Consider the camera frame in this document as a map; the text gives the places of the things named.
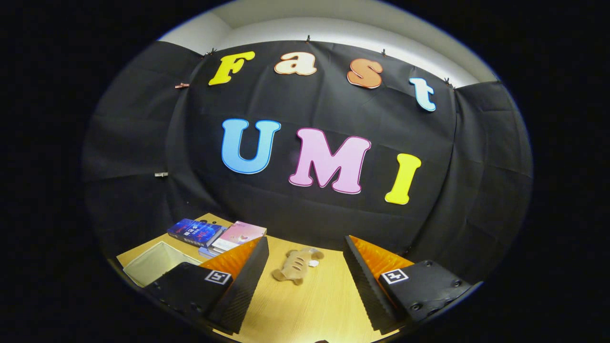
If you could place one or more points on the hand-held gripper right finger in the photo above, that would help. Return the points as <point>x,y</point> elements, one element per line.
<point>364,286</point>

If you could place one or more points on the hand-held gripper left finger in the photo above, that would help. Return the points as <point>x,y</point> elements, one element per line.
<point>243,286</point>

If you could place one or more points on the green fabric storage box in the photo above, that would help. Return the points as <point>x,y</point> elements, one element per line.
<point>157,262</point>

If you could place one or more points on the white book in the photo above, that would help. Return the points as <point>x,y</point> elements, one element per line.
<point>215,250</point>

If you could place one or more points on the pale blue book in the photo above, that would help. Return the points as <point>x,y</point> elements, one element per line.
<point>208,253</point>

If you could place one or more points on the pink cover book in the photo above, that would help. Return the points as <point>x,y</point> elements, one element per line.
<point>240,234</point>

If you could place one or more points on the tan plush toy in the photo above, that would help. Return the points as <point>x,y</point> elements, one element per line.
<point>293,267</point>

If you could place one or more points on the dark blue book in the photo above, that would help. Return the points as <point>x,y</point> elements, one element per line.
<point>195,231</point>

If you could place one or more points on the black backdrop cloth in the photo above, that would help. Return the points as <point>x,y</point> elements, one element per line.
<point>329,102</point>

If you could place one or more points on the copper clip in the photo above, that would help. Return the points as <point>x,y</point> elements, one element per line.
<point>182,85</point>

